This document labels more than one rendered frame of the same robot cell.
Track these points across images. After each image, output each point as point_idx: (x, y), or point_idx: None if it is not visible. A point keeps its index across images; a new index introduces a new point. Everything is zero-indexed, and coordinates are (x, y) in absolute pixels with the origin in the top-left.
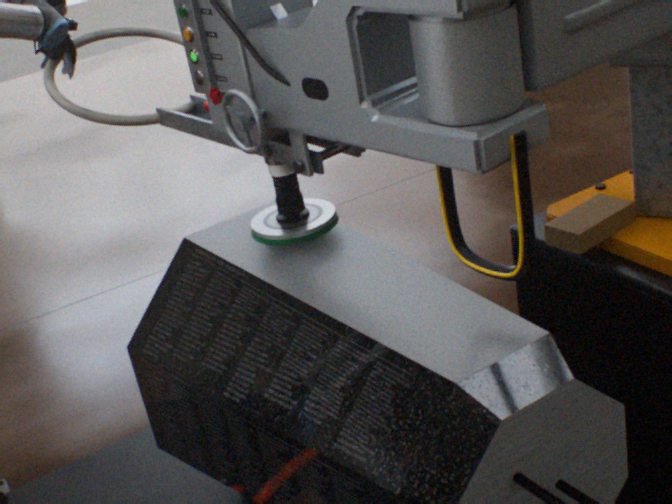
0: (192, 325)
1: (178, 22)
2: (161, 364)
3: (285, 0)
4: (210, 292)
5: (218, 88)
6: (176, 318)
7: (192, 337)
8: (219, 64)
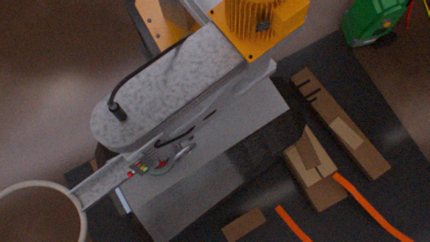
0: (181, 210)
1: (134, 171)
2: (184, 227)
3: None
4: (175, 198)
5: (152, 163)
6: (170, 218)
7: (186, 210)
8: (155, 156)
